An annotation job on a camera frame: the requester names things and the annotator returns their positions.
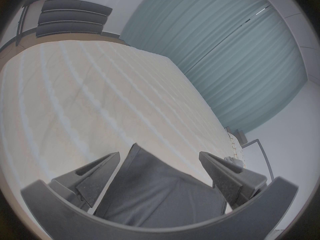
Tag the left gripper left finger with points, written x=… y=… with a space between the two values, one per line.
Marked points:
x=96 y=175

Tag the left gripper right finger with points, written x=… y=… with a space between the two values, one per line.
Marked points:
x=225 y=176

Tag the black garment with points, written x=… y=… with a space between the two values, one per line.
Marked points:
x=155 y=191

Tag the bed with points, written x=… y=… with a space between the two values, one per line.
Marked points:
x=100 y=96

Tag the white printed pillow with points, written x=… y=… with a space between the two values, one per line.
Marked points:
x=237 y=149

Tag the grey bedside table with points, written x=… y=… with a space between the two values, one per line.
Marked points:
x=240 y=135

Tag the blue-green curtain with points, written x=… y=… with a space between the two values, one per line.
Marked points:
x=190 y=21
x=250 y=71

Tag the black chest of drawers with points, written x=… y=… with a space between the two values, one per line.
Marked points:
x=72 y=19

